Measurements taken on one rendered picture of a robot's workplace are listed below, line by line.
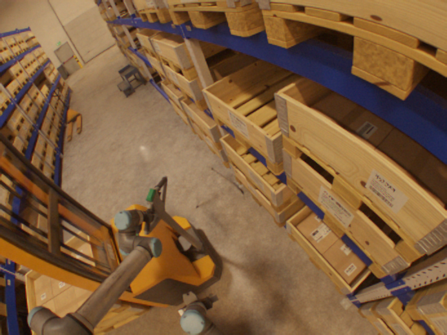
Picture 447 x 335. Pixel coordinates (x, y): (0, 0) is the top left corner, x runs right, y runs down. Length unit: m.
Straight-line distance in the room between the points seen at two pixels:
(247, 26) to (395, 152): 0.72
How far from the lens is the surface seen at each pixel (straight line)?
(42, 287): 2.84
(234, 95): 1.91
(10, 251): 1.33
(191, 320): 0.85
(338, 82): 0.72
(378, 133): 0.96
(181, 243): 2.25
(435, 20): 0.46
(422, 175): 0.91
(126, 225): 1.07
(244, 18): 0.85
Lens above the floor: 2.36
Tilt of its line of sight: 49 degrees down
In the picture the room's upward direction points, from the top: 24 degrees counter-clockwise
